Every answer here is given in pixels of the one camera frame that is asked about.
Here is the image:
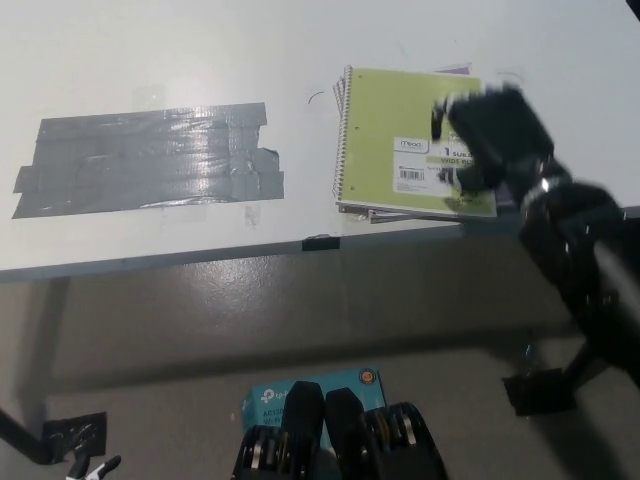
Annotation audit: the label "small black tape piece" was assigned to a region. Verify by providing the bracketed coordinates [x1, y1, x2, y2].
[302, 234, 342, 252]

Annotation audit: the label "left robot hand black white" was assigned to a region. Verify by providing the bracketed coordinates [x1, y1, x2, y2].
[67, 449, 123, 480]

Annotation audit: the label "grey duct tape patch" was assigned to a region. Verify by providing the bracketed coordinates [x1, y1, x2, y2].
[10, 101, 286, 220]

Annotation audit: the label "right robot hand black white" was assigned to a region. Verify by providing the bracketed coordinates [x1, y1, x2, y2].
[429, 82, 571, 201]

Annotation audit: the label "black robot body blocks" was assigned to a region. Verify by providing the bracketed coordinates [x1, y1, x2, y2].
[232, 380, 449, 480]

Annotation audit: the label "green spiral notebook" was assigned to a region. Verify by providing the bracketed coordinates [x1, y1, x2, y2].
[331, 67, 499, 219]

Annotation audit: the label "teal router box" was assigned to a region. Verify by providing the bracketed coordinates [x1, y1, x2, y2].
[240, 368, 389, 446]

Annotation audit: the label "purple spiral notebook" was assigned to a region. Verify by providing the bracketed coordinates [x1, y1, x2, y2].
[331, 62, 524, 225]

